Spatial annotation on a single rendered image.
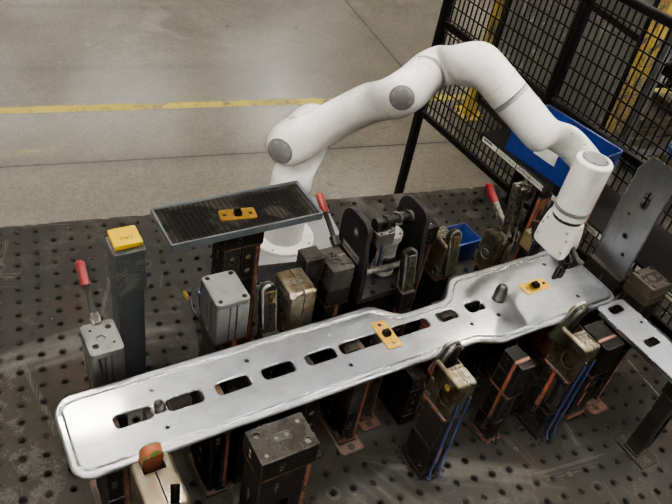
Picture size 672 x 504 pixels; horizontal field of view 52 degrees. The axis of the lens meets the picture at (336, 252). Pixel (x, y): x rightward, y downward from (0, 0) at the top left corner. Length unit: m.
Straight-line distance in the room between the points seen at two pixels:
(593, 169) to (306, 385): 0.78
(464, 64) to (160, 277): 1.07
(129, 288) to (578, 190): 1.02
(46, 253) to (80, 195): 1.42
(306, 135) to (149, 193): 1.90
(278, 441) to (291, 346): 0.27
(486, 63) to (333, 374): 0.75
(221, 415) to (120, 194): 2.32
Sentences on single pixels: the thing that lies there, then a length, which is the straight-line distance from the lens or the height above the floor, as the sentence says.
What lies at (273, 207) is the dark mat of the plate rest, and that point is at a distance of 1.63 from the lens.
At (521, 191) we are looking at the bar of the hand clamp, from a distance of 1.82.
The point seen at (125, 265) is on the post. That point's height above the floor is 1.11.
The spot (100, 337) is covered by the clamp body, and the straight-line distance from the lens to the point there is 1.47.
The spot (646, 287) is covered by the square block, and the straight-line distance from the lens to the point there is 1.96.
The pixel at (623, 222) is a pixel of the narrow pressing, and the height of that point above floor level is 1.14.
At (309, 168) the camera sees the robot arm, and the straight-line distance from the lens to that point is 1.96.
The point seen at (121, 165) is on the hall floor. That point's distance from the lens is 3.81.
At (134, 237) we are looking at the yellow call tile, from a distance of 1.52.
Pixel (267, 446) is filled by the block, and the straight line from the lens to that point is 1.34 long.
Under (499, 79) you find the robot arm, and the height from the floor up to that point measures 1.51.
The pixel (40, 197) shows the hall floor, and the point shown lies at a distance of 3.61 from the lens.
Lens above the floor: 2.14
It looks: 40 degrees down
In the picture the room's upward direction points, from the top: 12 degrees clockwise
